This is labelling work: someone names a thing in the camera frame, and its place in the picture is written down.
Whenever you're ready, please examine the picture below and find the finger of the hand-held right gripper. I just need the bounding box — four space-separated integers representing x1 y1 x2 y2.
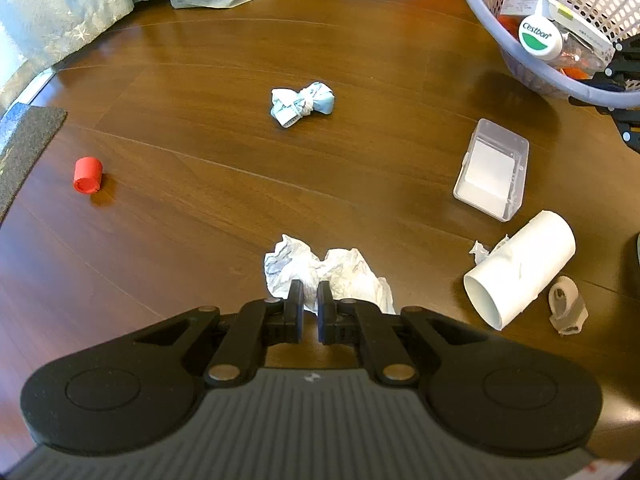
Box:
592 36 640 92
568 99 640 153

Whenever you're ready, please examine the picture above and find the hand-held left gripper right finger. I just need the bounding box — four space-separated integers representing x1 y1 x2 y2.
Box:
316 280 496 387

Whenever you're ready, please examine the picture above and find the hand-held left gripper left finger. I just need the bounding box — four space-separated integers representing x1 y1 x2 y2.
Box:
132 280 305 388

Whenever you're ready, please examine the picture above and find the white paper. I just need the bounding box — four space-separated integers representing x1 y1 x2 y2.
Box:
264 233 397 316

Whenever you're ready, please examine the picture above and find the white and green medicine box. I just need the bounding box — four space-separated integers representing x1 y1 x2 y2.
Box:
500 0 613 58

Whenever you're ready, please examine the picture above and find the clear plastic water bottle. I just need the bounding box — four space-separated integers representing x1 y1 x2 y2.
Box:
516 16 608 78

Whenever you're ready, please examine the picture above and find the clear plastic box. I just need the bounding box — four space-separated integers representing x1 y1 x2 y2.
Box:
452 118 530 223

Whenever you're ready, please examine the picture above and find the blue face mask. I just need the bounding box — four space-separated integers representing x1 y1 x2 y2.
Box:
270 80 335 128

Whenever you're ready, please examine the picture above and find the small torn white paper scrap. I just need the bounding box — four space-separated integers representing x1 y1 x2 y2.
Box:
468 239 495 264

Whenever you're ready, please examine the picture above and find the white cardboard tube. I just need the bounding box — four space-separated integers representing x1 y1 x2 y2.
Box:
463 210 577 332

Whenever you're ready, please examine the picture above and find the small grey-white tape scrap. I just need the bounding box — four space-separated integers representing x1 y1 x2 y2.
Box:
548 276 589 335

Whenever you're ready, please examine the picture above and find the red paper roll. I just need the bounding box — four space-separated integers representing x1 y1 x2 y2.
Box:
73 157 104 194

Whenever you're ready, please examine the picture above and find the dark doormat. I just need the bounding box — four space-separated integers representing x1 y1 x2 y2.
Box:
0 102 68 223

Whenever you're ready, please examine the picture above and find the grey-green curtain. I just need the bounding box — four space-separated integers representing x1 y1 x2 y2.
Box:
0 0 333 111

